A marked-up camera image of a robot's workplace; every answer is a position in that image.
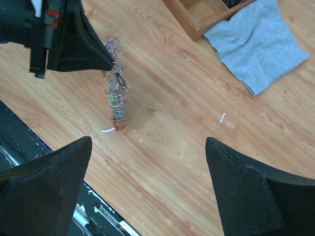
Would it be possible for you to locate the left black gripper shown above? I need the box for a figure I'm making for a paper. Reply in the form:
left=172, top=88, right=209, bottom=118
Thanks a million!
left=0, top=0, right=114, bottom=79

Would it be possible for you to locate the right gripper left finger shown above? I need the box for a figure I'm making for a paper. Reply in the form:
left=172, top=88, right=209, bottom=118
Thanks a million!
left=0, top=136, right=92, bottom=236

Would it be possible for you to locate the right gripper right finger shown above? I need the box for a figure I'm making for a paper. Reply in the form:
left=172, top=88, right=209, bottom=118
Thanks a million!
left=205, top=137, right=315, bottom=236

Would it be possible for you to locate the green key tag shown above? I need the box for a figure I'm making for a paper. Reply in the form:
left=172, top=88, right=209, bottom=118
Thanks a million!
left=109, top=94, right=120, bottom=107

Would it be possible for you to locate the red key tag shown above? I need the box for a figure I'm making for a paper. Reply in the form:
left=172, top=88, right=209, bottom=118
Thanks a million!
left=113, top=120, right=126, bottom=131

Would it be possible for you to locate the wooden divided tray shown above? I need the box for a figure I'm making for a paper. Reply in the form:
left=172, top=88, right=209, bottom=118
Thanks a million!
left=163, top=0, right=253, bottom=41

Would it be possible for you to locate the grey folded cloth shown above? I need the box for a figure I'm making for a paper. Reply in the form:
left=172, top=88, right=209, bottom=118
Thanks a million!
left=203, top=0, right=309, bottom=96

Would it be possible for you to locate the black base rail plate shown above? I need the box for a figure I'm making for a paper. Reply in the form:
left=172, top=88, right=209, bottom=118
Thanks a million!
left=0, top=103, right=138, bottom=236

